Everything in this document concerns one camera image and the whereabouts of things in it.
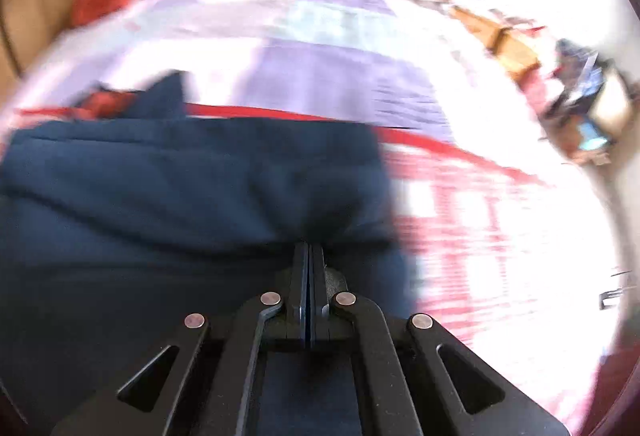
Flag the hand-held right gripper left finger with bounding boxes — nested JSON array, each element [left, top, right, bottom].
[[52, 241, 310, 436]]

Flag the lilac printed bed sheet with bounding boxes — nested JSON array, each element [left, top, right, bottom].
[[0, 0, 551, 152]]

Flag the wooden nightstand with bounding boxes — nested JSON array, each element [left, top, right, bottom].
[[450, 6, 542, 79]]

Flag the red checked blanket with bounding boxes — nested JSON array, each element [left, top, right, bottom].
[[0, 102, 626, 422]]

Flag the navy blue jacket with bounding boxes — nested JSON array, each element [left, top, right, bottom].
[[0, 71, 421, 436]]

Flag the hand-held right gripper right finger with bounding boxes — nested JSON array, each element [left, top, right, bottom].
[[310, 242, 571, 436]]

